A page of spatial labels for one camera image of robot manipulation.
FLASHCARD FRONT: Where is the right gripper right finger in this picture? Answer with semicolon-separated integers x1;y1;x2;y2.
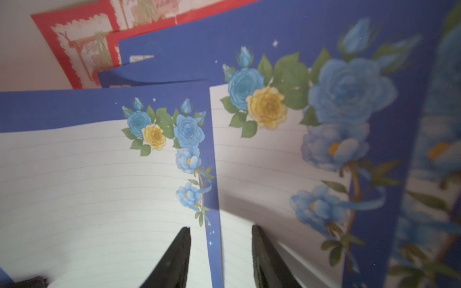
252;225;301;288

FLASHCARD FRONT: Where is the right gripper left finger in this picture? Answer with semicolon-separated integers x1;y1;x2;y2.
140;227;191;288

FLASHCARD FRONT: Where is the blue floral stationery sheet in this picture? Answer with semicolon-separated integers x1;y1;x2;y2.
1;81;223;288

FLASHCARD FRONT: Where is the red bordered stationery sheet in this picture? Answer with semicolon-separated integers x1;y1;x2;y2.
31;0;249;89

